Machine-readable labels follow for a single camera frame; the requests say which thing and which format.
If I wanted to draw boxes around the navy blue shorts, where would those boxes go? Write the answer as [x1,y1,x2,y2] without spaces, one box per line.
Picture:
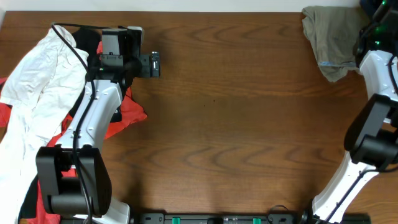
[359,0,383,19]

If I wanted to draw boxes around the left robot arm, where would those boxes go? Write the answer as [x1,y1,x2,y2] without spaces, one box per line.
[35,52,160,223]

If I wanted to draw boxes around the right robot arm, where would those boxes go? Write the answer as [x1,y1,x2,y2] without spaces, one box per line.
[301,0,397,224]

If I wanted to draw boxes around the red shorts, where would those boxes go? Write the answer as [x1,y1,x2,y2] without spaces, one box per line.
[1,42,147,224]

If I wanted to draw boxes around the black shorts with white stripe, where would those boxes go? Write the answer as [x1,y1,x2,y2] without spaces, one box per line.
[70,27,140,123]

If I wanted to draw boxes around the white garment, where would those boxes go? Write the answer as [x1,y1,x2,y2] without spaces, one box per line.
[1,26,88,223]

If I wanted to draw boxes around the khaki folded shorts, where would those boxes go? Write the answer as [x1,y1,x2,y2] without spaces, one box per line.
[302,6,369,82]

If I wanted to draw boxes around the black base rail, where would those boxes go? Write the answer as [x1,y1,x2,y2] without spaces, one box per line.
[133,212,373,224]

